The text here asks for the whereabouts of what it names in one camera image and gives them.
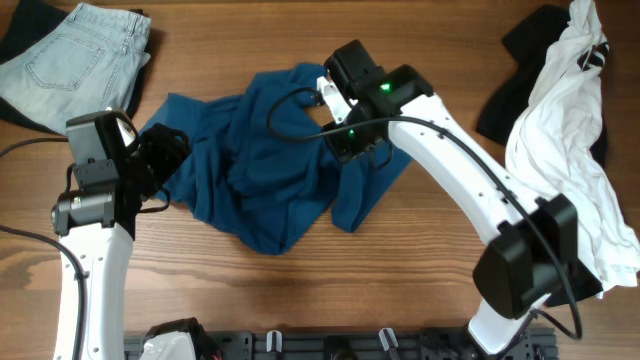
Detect black folded garment under jeans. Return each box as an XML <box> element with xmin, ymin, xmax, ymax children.
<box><xmin>1</xmin><ymin>0</ymin><xmax>146</xmax><ymax>134</ymax></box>

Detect dark blue shirt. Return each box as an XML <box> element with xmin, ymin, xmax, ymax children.
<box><xmin>145</xmin><ymin>64</ymin><xmax>411</xmax><ymax>255</ymax></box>

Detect black garment at right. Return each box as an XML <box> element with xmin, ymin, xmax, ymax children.
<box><xmin>474</xmin><ymin>3</ymin><xmax>610</xmax><ymax>308</ymax></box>

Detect black left camera cable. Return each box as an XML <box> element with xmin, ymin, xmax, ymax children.
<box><xmin>0</xmin><ymin>135</ymin><xmax>90</xmax><ymax>360</ymax></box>

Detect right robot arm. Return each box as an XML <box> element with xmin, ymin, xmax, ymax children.
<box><xmin>317</xmin><ymin>40</ymin><xmax>594</xmax><ymax>359</ymax></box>

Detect white shirt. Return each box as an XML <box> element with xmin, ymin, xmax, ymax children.
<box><xmin>505</xmin><ymin>0</ymin><xmax>639</xmax><ymax>291</ymax></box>

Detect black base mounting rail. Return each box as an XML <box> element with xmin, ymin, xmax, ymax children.
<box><xmin>122</xmin><ymin>325</ymin><xmax>559</xmax><ymax>360</ymax></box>

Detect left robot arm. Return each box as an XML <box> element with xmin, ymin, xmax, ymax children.
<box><xmin>52</xmin><ymin>109</ymin><xmax>191</xmax><ymax>359</ymax></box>

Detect light blue folded jeans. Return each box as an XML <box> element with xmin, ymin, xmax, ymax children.
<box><xmin>1</xmin><ymin>3</ymin><xmax>152</xmax><ymax>134</ymax></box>

